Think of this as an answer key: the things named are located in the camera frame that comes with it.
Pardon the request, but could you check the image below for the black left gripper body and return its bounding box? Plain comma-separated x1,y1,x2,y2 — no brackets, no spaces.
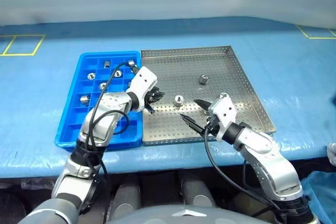
143,87,158,114

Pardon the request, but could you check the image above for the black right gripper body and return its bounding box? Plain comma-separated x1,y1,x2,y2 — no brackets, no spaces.
203,107,221,137

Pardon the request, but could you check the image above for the perforated steel tray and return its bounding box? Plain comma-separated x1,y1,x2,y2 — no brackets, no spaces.
141,45,278,146

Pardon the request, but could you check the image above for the blue plastic compartment tray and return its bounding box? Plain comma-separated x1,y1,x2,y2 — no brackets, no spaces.
54,50,144,153

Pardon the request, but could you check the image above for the person's white gloved hand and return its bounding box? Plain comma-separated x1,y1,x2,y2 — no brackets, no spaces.
327,142,336,166

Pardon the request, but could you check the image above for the dark grey rounded cylinder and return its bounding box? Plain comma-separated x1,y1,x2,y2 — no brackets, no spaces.
111,182,142,219
181,178,217,208

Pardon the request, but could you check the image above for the blue plastic table cover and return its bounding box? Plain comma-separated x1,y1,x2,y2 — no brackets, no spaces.
0,16,336,179

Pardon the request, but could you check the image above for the grey robot torso with logo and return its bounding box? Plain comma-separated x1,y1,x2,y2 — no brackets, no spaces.
112,205,271,224

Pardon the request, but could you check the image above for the person's blue gown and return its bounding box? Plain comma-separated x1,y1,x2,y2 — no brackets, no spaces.
301,170,336,224

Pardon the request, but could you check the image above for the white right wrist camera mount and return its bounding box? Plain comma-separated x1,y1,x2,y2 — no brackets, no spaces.
208,95,237,141

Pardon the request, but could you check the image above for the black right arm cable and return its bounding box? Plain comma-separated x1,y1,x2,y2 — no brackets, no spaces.
204,121,289,224

